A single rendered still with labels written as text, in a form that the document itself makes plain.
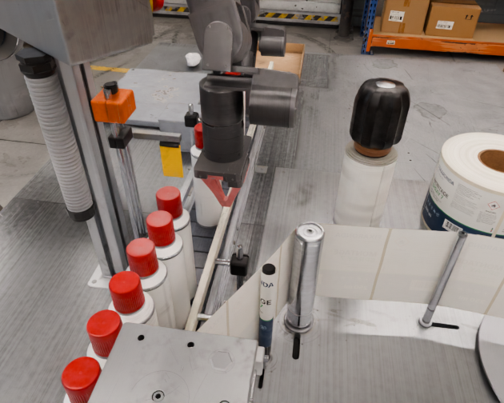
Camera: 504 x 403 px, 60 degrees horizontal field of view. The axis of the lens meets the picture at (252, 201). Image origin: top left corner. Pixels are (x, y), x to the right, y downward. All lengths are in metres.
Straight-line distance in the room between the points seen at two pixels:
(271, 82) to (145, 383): 0.37
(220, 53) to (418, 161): 0.76
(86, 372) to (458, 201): 0.64
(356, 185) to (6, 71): 2.83
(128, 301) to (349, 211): 0.43
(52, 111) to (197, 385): 0.31
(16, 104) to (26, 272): 2.55
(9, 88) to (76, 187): 2.81
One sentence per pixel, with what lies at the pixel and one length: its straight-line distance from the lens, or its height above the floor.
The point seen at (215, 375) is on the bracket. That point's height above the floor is 1.14.
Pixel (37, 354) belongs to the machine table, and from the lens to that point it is 0.79.
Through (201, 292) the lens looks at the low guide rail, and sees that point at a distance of 0.68.
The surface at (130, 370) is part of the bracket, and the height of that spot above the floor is 1.14.
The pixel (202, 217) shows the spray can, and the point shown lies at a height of 0.91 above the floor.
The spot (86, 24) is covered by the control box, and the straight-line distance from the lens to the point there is 0.44.
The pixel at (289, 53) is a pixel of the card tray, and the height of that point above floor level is 0.83.
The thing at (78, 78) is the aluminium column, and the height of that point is 1.21.
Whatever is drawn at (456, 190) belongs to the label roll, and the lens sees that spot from 0.82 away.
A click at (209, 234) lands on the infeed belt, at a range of 0.82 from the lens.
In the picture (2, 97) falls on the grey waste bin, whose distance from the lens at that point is 3.36.
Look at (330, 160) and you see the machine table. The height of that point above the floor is 0.83.
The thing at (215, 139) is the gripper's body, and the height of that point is 1.14.
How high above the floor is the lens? 1.44
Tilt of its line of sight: 39 degrees down
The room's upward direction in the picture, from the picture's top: 1 degrees clockwise
